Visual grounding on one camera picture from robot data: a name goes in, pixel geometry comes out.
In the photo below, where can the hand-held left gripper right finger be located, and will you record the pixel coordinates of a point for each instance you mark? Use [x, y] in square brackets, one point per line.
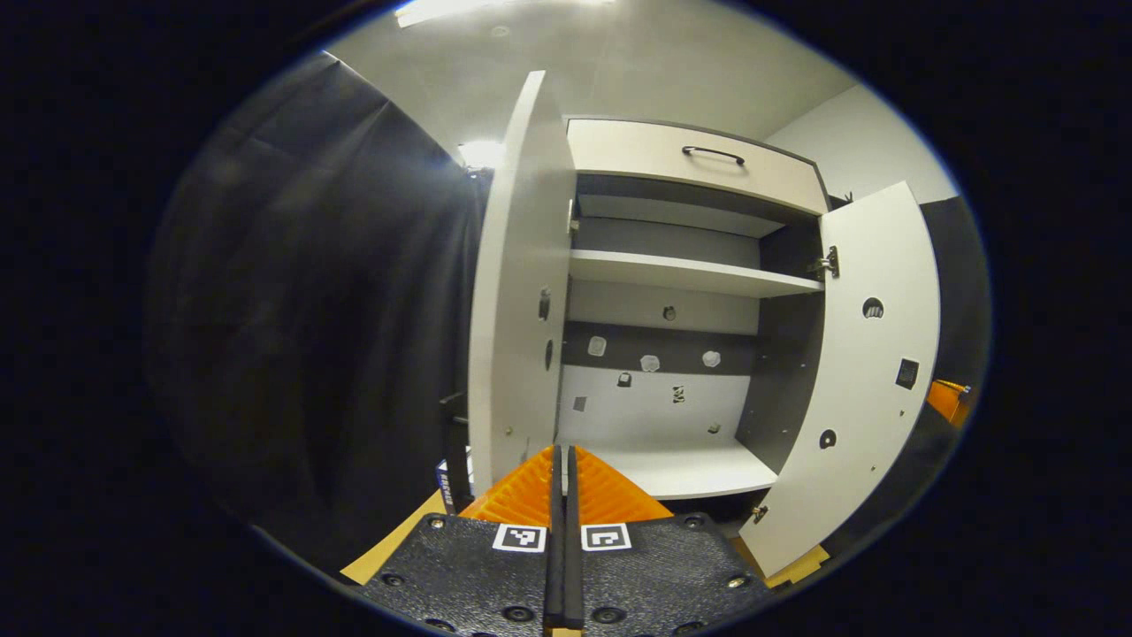
[672, 566]

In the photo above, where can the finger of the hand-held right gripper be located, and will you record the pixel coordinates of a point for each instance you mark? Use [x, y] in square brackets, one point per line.
[951, 400]

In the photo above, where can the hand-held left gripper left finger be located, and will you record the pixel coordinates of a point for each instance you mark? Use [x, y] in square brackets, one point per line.
[460, 566]

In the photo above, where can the white cabinet door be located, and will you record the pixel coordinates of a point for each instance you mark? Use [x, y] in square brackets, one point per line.
[517, 265]
[858, 398]

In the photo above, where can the white double-door shoe cabinet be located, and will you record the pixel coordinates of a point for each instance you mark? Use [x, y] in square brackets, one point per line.
[654, 416]

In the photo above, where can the metal door hinge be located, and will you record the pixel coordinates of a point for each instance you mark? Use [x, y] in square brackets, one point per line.
[828, 263]

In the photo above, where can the white cabinet shelf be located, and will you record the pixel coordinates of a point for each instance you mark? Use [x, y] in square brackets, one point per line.
[690, 274]

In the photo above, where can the white cabinet drawer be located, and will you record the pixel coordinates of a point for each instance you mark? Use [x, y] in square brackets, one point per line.
[637, 155]

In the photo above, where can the blue white printed box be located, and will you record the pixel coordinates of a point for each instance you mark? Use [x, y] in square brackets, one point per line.
[442, 482]

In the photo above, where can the ceiling light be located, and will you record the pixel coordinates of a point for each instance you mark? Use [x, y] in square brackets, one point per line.
[460, 11]

